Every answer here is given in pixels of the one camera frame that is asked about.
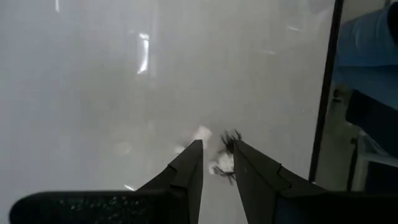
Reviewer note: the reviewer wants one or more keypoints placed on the white plastic skeleton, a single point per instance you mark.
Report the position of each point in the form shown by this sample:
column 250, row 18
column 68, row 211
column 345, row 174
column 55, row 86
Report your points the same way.
column 202, row 133
column 225, row 161

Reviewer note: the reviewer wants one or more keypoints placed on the blue fabric item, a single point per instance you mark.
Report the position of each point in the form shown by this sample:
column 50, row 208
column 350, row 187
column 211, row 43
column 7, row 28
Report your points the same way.
column 367, row 46

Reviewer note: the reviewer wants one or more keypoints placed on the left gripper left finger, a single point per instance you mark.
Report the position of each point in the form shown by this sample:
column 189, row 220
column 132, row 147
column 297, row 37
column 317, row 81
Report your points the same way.
column 189, row 174

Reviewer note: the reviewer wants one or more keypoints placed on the black boxy item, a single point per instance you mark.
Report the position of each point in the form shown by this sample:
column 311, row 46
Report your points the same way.
column 376, row 124

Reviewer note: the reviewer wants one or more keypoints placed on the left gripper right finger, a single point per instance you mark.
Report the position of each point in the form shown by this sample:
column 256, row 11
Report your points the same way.
column 258, row 183

